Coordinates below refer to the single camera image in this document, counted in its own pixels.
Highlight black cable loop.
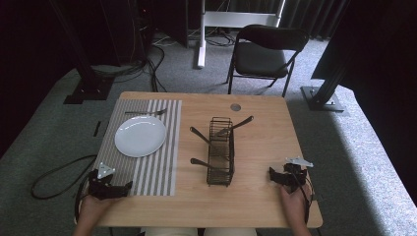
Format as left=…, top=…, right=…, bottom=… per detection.
left=30, top=153, right=98, bottom=201

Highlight person's left hand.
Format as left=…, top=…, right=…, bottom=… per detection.
left=78, top=192, right=115, bottom=228

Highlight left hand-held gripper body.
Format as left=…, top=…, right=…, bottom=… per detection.
left=87, top=161, right=117, bottom=202

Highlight black wire cutlery caddy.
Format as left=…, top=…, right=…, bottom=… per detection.
left=206, top=116, right=236, bottom=188

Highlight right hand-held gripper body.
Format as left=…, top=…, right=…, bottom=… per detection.
left=278, top=156, right=315, bottom=195

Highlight person's legs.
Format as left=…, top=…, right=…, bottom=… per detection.
left=140, top=226, right=259, bottom=236

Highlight dark curtain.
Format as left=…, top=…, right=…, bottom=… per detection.
left=280, top=0, right=349, bottom=41

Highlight black tape strip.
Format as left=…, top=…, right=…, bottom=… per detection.
left=92, top=120, right=103, bottom=138

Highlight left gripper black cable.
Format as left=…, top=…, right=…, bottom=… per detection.
left=74, top=176, right=92, bottom=225

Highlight black folding chair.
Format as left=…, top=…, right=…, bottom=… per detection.
left=225, top=24, right=310, bottom=98

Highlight black metal stand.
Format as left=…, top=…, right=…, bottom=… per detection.
left=300, top=0, right=352, bottom=113
left=48, top=0, right=116, bottom=105

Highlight white desk frame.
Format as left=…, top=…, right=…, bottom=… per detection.
left=196, top=0, right=287, bottom=70

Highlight person's right hand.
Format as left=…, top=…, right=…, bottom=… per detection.
left=279, top=182, right=313, bottom=229

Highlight bundle of floor cables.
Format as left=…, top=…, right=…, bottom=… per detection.
left=91, top=6, right=169, bottom=93

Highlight white plate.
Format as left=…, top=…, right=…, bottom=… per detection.
left=114, top=115, right=167, bottom=158

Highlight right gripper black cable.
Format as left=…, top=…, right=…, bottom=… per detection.
left=290, top=170, right=317, bottom=225

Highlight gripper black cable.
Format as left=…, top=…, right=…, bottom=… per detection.
left=74, top=176, right=92, bottom=225
left=290, top=170, right=317, bottom=225

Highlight striped grey placemat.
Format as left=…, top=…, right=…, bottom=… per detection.
left=89, top=98, right=183, bottom=198

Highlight black-handled utensil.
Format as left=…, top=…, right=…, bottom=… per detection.
left=189, top=126, right=214, bottom=148
left=190, top=157, right=228, bottom=174
left=215, top=115, right=255, bottom=138

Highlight metal fork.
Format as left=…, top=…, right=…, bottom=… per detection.
left=124, top=107, right=168, bottom=116

